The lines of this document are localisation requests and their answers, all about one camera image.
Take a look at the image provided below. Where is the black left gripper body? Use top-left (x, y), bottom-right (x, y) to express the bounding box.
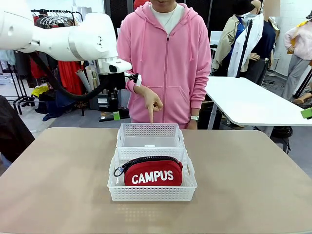
top-left (98, 72), bottom-right (126, 92)

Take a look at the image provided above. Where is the red CAMPUS zip pouch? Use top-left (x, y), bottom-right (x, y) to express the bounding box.
top-left (113, 156), bottom-right (184, 187)

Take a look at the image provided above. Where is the person's right forearm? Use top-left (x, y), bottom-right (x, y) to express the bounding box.
top-left (125, 70), bottom-right (145, 96)

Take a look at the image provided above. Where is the person's left forearm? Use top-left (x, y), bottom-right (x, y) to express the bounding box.
top-left (189, 74), bottom-right (212, 117)

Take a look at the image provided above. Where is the person's right hand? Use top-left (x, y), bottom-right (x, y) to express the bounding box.
top-left (136, 86), bottom-right (164, 124)

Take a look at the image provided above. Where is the grey storage box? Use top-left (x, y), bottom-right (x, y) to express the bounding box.
top-left (88, 92), bottom-right (111, 111)

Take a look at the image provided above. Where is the cream paper roll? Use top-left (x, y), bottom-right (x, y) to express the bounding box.
top-left (84, 67), bottom-right (96, 91)

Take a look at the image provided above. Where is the grey paper roll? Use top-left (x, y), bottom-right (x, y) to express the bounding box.
top-left (76, 69), bottom-right (94, 95)

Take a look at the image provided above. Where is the white perforated plastic basket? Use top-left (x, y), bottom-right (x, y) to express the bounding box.
top-left (116, 122), bottom-right (186, 149)
top-left (107, 147), bottom-right (197, 202)

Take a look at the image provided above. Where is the red hanging dress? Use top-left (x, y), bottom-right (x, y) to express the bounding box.
top-left (58, 60), bottom-right (85, 95)

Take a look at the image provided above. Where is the blue denim garment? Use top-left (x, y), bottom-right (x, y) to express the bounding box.
top-left (43, 89), bottom-right (78, 122)

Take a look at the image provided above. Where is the white work table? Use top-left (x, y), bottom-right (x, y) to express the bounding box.
top-left (206, 76), bottom-right (312, 130)

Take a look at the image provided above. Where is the pink hoodie mannequin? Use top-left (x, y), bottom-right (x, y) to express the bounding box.
top-left (284, 20), bottom-right (312, 101)

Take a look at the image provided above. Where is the yellow bag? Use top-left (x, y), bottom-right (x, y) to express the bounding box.
top-left (32, 85), bottom-right (50, 98)

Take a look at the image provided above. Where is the person in pink hoodie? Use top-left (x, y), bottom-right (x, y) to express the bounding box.
top-left (117, 1), bottom-right (212, 124)

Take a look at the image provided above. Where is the red hanging jacket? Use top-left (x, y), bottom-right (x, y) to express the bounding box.
top-left (29, 58), bottom-right (51, 79)

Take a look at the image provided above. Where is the white t-shirt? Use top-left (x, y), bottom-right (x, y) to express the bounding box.
top-left (149, 3), bottom-right (185, 35)

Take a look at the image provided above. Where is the black tripod pole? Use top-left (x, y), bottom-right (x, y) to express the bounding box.
top-left (235, 19), bottom-right (254, 78)

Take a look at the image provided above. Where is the black metal clothes rack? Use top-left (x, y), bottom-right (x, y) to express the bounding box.
top-left (30, 8), bottom-right (85, 117)

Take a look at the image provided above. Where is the dark grey hanging coat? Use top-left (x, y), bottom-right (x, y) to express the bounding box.
top-left (14, 50), bottom-right (33, 77)

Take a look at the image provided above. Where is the white lab coat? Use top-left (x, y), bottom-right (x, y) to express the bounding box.
top-left (228, 13), bottom-right (265, 78)

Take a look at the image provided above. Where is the black draped cloth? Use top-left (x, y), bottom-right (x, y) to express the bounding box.
top-left (0, 95), bottom-right (35, 163)

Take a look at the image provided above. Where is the beige trench coat mannequin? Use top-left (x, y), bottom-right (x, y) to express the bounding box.
top-left (211, 14), bottom-right (244, 77)

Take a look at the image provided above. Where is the light blue hanging garment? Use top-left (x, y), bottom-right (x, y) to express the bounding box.
top-left (0, 49), bottom-right (15, 66)

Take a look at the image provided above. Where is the black hat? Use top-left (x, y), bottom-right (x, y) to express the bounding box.
top-left (231, 0), bottom-right (255, 17)

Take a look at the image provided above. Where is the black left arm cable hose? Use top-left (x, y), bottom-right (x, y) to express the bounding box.
top-left (28, 52), bottom-right (110, 99)

